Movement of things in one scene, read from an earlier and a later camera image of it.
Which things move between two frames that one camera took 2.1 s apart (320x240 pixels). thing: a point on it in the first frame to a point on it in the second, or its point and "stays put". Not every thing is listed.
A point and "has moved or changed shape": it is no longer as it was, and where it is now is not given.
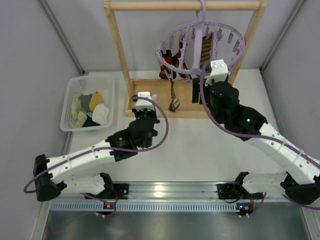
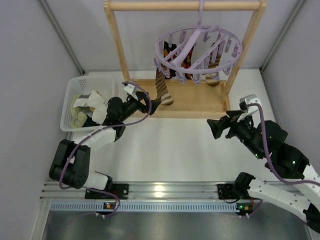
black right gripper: (200, 83) to (230, 127)
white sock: (154, 97) to (94, 100)
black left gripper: (144, 113) to (143, 104)
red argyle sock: (176, 59) to (187, 63)
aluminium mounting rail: (172, 191) stays put
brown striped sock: (174, 103) to (163, 95)
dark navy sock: (89, 122) stays put
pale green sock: (78, 118) stays put
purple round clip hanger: (198, 42) has moved or changed shape
